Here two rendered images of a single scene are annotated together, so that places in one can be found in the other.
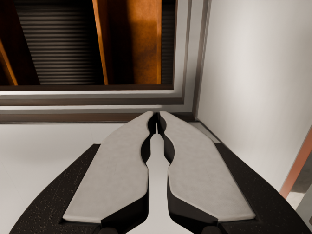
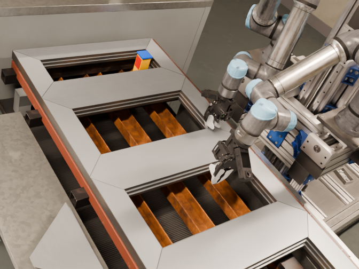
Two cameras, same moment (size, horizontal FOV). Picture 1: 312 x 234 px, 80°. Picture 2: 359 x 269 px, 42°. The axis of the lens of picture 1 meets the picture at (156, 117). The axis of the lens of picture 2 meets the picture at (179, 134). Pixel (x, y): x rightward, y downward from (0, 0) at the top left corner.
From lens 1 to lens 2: 2.04 m
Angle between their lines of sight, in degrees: 73
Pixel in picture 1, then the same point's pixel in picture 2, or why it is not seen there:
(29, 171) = (194, 140)
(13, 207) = (195, 150)
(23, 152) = (192, 137)
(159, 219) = not seen: hidden behind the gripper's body
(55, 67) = (153, 192)
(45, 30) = not seen: hidden behind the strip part
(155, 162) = (212, 134)
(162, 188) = (218, 139)
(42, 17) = not seen: hidden behind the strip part
